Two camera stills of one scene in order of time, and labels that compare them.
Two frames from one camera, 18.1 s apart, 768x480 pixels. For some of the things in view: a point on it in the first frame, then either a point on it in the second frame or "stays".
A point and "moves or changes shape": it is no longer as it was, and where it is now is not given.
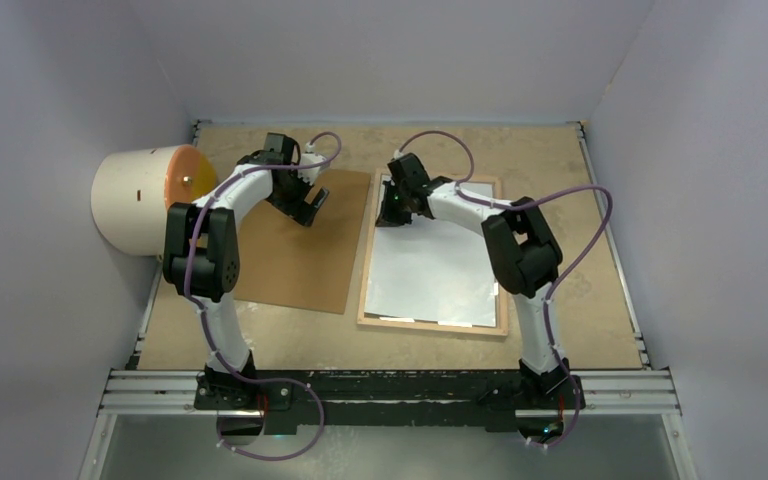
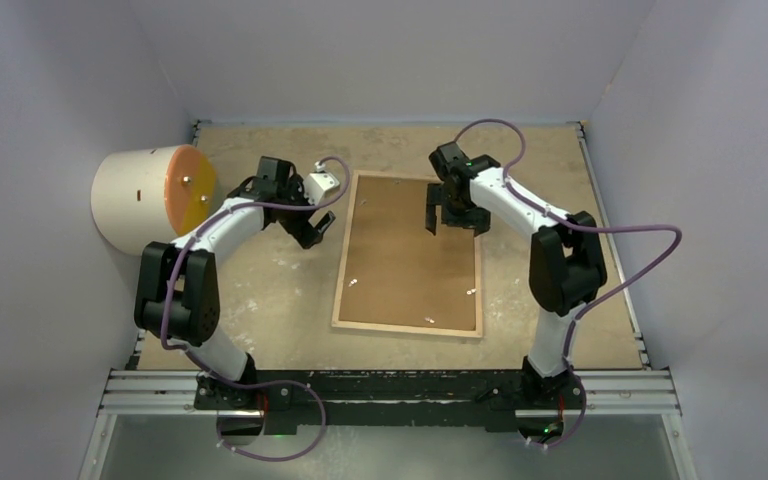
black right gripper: [388, 216] -> [479, 219]
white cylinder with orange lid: [132, 191] stays
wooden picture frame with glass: [430, 274] moves or changes shape
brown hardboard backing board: [284, 263] -> [396, 272]
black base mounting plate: [405, 399] stays
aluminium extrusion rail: [175, 393] stays
